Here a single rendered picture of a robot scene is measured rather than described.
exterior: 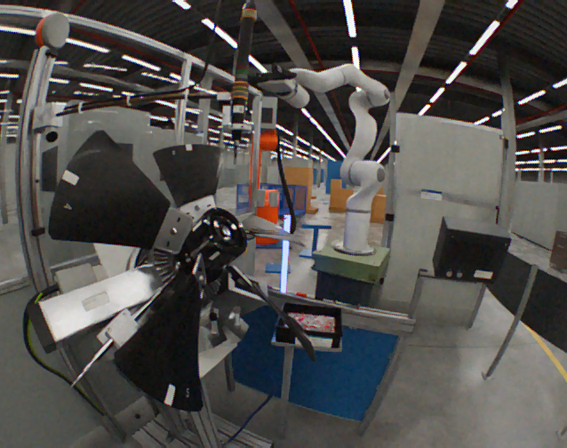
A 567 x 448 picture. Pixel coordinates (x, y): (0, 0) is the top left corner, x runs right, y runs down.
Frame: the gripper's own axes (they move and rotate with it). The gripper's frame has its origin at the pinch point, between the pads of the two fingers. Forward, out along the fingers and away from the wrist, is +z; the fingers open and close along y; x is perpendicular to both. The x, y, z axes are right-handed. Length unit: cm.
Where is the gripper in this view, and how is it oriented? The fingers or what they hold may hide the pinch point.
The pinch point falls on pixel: (261, 69)
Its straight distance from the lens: 76.3
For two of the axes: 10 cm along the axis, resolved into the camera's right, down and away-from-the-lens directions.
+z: -4.1, 1.7, -8.9
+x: 0.6, -9.8, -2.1
